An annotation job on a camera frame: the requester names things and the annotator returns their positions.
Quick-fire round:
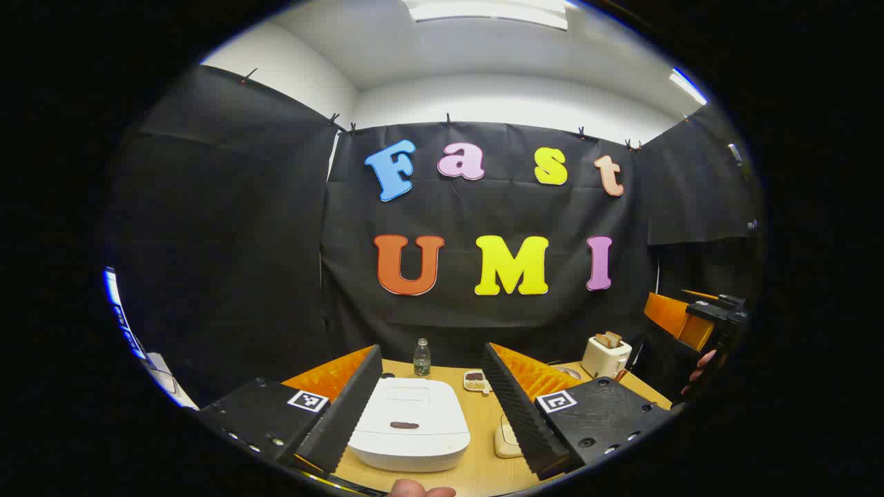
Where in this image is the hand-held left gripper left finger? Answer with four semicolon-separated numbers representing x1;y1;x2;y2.
199;344;385;476

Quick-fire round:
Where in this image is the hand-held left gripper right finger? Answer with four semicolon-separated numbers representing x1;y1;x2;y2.
481;342;674;483

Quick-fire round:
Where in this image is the cream square rice tray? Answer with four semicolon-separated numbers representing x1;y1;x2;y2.
494;413;526;459

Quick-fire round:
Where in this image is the white rice cooker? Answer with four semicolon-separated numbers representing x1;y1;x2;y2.
347;377;472;473

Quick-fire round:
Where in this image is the white toaster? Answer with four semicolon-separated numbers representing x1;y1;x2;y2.
581;333;633;379

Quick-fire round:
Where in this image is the ceiling light panel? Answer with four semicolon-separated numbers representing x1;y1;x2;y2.
669;68;707;106

